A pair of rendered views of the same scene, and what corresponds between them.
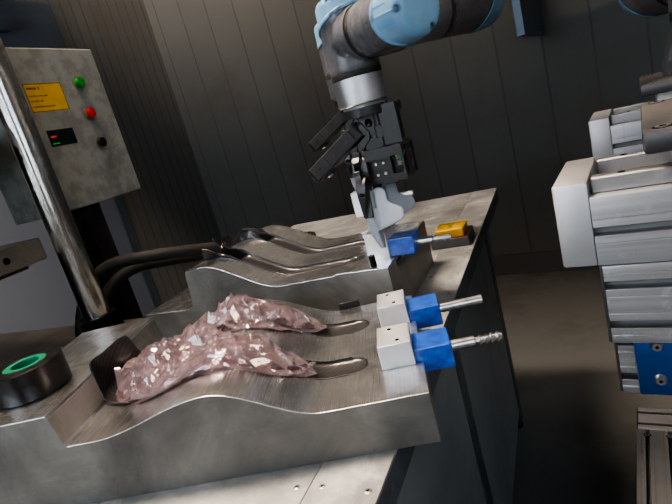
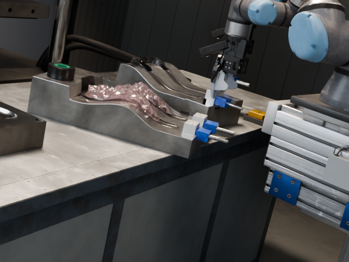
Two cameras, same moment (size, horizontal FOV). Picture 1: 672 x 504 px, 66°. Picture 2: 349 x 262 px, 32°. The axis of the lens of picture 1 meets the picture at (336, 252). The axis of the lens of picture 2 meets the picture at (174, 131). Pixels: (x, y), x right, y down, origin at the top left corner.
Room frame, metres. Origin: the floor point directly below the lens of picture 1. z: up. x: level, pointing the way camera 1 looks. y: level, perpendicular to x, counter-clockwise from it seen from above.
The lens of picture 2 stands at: (-1.17, -0.09, 1.32)
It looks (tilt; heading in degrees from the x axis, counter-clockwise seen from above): 16 degrees down; 4
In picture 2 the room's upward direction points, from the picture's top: 12 degrees clockwise
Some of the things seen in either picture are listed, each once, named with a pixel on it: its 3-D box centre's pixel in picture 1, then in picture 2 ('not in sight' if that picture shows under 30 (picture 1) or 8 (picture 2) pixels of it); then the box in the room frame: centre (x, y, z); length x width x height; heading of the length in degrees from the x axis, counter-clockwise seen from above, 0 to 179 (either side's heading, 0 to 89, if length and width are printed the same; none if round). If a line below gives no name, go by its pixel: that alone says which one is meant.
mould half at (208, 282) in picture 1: (286, 270); (165, 88); (0.95, 0.10, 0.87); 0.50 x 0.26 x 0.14; 64
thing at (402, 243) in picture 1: (410, 242); (225, 102); (0.78, -0.12, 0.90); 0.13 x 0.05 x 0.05; 65
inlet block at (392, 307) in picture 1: (431, 309); (213, 127); (0.61, -0.10, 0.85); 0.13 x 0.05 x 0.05; 82
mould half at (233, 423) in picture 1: (220, 374); (123, 108); (0.59, 0.18, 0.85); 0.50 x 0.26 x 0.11; 82
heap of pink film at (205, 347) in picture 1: (214, 341); (128, 94); (0.60, 0.17, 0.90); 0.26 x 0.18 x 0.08; 82
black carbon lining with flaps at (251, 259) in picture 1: (283, 247); (170, 76); (0.94, 0.09, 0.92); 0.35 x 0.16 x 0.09; 64
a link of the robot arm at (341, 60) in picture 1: (348, 37); (243, 4); (0.79, -0.10, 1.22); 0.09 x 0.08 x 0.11; 29
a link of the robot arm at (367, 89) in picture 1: (361, 93); (237, 29); (0.79, -0.10, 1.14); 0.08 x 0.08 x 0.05
